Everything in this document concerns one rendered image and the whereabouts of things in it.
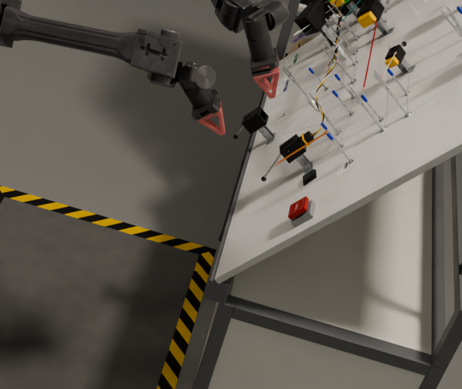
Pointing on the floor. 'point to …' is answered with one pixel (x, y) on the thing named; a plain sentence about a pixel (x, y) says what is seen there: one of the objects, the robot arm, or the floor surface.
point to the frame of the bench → (361, 345)
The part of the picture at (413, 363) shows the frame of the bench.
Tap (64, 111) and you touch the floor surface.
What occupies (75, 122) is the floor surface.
